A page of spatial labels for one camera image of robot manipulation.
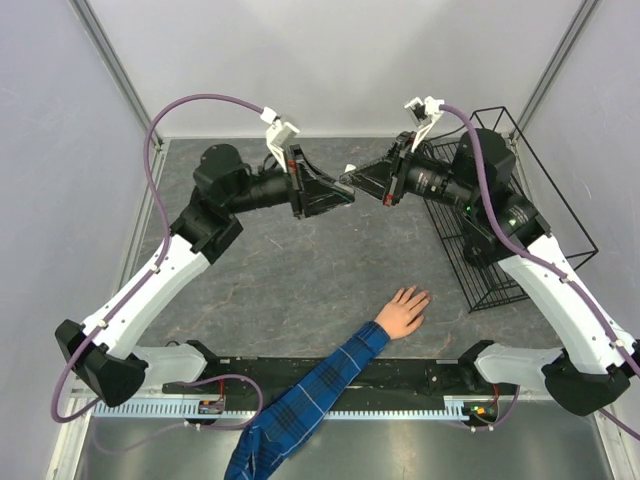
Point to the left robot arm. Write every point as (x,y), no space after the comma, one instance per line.
(103,350)

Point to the slotted cable duct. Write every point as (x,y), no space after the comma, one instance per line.
(194,409)

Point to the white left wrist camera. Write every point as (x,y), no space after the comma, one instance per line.
(279,132)

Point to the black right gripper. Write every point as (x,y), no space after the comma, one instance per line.
(385,179)

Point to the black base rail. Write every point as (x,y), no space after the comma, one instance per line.
(413,383)

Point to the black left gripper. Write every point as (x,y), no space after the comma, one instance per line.
(318,193)

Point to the blue plaid sleeved forearm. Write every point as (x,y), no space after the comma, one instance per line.
(290,421)

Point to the person's bare hand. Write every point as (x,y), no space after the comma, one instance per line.
(404,313)

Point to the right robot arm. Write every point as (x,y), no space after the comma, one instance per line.
(594,365)

